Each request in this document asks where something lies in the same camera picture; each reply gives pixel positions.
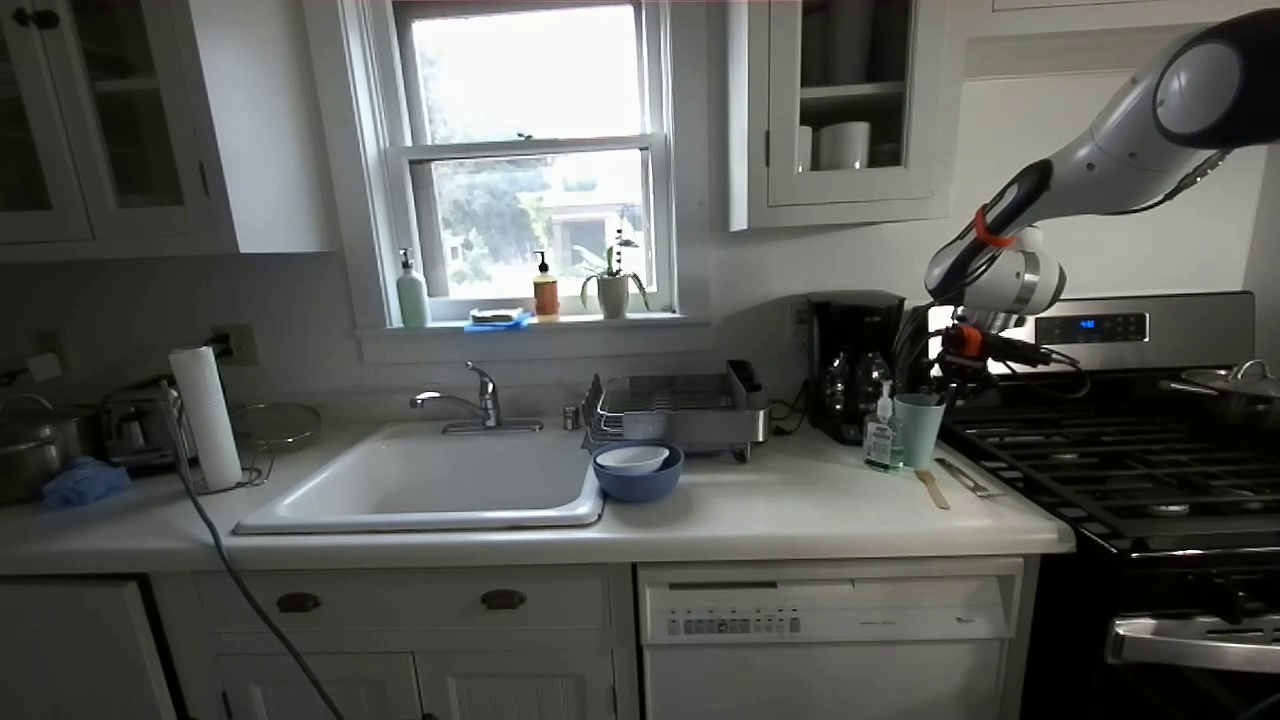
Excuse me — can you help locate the white bottle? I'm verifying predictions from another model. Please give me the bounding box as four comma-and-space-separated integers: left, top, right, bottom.
392, 247, 430, 336

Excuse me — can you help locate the black gas stove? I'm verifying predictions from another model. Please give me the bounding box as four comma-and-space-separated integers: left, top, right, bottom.
936, 289, 1280, 720

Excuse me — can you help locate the black power cord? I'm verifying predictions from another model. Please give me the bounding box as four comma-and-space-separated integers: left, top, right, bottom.
163, 386, 351, 720

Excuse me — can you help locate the blue bowl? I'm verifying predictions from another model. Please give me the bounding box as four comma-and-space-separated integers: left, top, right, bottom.
587, 442, 686, 507

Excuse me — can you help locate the chrome sink sprayer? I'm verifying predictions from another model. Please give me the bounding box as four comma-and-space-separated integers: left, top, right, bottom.
563, 372, 609, 438

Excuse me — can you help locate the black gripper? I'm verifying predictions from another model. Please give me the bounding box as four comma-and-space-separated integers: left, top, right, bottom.
906, 315, 1055, 406

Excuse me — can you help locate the white paper towel roll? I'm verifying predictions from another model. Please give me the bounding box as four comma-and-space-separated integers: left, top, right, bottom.
163, 346, 252, 497

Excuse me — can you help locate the chrome toaster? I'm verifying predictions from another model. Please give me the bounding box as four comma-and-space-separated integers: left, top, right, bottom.
92, 375, 184, 475

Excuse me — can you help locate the white framed window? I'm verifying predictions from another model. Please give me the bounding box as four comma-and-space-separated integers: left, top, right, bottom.
348, 0, 686, 336

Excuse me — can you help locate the glass lid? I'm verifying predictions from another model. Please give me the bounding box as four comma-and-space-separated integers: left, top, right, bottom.
231, 395, 325, 459

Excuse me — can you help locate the orange soap bottle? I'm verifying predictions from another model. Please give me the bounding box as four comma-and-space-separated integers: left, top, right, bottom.
531, 247, 563, 326

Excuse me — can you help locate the white glass door cabinet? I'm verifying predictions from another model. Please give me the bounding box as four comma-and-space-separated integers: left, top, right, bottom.
0, 0, 334, 262

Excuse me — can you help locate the metal pot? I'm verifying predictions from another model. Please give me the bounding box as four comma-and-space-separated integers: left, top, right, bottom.
0, 381, 87, 507

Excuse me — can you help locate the blue cloth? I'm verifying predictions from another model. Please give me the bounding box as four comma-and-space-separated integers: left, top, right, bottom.
36, 457, 134, 517

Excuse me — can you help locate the white cabinet with mugs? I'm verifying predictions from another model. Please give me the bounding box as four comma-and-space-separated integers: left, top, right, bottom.
722, 0, 969, 241

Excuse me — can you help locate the plant in white pot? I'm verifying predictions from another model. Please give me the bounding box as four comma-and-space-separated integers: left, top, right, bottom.
574, 228, 656, 326

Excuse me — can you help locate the white dishwasher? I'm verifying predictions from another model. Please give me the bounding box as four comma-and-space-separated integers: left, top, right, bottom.
631, 555, 1043, 720

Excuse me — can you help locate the blue sponge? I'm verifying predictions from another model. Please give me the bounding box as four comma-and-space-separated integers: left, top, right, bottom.
458, 306, 536, 339

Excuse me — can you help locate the black coffee maker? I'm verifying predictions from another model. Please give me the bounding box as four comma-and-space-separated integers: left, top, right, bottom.
806, 289, 913, 447

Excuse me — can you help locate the white base cabinet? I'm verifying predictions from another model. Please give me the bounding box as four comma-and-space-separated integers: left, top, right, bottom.
0, 563, 644, 720

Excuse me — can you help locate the green soap pump bottle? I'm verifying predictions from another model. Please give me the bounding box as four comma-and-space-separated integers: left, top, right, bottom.
859, 381, 905, 472

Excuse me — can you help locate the wooden stick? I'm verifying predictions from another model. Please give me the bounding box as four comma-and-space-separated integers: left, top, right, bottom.
913, 464, 954, 517

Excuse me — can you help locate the metal dish rack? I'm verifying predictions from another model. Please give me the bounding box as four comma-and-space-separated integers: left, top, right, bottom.
579, 355, 774, 464

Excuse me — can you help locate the wall outlet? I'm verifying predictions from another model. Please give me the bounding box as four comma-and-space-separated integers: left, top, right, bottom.
214, 320, 260, 367

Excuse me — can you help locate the light teal plastic cup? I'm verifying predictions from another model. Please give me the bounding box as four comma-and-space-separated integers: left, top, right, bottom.
887, 391, 950, 472

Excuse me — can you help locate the white kitchen sink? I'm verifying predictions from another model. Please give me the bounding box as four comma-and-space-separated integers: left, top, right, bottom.
231, 421, 609, 540

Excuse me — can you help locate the chrome faucet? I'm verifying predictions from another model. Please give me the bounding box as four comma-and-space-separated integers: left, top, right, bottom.
407, 355, 507, 438

